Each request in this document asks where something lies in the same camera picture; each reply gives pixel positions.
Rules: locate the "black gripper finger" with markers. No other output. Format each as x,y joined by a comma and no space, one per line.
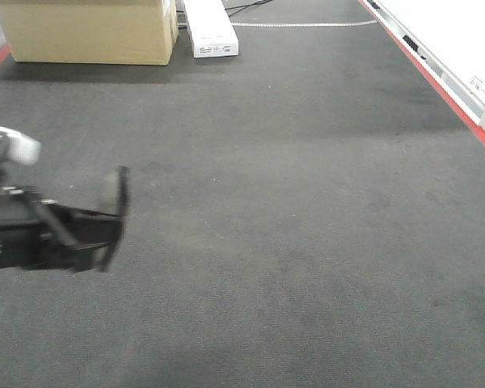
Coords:
77,239

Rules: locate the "long white box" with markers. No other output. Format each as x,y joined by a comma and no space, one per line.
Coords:
209,28

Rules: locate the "large cardboard box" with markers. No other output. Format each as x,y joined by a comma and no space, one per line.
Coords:
90,32

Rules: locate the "brake pad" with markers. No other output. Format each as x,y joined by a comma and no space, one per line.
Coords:
111,196

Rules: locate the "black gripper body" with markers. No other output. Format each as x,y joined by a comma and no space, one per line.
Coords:
21,244

